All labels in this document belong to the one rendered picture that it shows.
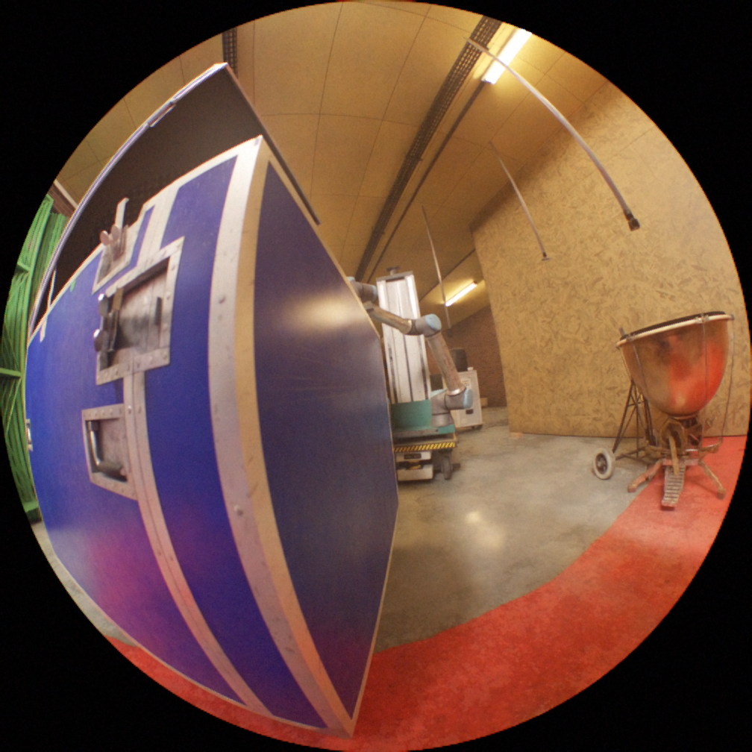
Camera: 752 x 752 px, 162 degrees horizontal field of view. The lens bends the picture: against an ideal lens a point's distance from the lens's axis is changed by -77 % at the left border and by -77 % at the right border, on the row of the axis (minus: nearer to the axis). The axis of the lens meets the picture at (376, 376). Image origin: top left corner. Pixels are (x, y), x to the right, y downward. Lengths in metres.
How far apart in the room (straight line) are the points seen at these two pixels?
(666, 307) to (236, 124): 2.86
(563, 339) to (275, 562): 3.03
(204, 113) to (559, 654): 1.80
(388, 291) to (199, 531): 2.39
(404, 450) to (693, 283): 2.68
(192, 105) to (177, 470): 1.03
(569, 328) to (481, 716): 2.96
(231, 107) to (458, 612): 1.76
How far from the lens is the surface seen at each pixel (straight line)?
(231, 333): 0.20
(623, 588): 1.01
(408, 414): 2.19
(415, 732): 0.70
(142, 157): 1.08
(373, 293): 1.37
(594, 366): 2.88
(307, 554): 0.28
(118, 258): 0.45
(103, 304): 0.34
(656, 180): 2.90
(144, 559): 0.38
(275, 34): 2.64
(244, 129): 1.17
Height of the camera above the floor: 0.66
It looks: 5 degrees up
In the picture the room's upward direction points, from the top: 7 degrees counter-clockwise
